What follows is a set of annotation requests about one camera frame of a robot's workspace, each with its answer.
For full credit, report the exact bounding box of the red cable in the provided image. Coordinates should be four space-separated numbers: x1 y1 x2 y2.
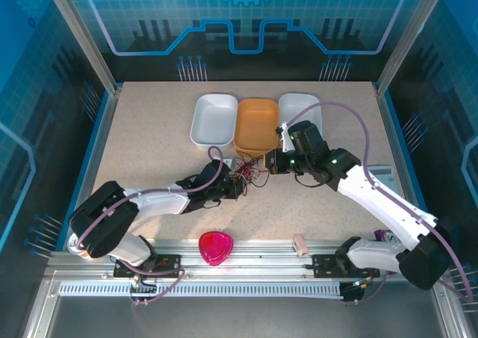
233 157 270 190

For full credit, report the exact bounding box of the orange plastic bin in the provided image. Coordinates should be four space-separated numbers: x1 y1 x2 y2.
233 98 281 157

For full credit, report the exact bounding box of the white plastic bin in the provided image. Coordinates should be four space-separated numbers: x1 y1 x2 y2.
278 93 324 140
189 93 239 153

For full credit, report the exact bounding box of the pink heart-shaped box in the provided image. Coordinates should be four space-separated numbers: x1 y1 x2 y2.
198 231 235 267

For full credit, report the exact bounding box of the grey calculator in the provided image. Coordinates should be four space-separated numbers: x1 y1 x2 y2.
367 165 399 194

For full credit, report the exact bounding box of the small pink white block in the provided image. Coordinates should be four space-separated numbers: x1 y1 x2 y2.
291 234 309 257

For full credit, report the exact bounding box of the purple snack bag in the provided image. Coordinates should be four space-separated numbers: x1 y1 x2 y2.
374 229 401 244

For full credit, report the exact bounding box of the metal can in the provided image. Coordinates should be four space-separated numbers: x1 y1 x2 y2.
66 236 91 259

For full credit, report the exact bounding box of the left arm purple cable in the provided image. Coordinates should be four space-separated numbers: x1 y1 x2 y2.
76 146 225 307

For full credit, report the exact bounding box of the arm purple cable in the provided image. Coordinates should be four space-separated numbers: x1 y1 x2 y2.
76 146 225 307
282 101 474 305

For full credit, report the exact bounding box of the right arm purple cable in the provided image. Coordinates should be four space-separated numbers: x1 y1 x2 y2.
282 101 474 305

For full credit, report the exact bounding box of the aluminium rail frame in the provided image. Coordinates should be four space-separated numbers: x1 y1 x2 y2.
22 239 474 338

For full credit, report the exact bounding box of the aluminium table side rail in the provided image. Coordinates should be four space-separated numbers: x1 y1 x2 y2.
375 86 447 259
48 86 122 255

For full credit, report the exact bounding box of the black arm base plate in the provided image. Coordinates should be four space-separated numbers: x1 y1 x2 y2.
311 254 382 279
113 254 184 279

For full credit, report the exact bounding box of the white slotted cable duct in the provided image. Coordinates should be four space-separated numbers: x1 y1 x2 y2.
59 281 343 298

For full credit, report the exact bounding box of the aluminium frame post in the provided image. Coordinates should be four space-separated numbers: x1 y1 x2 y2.
373 0 438 96
40 0 124 95

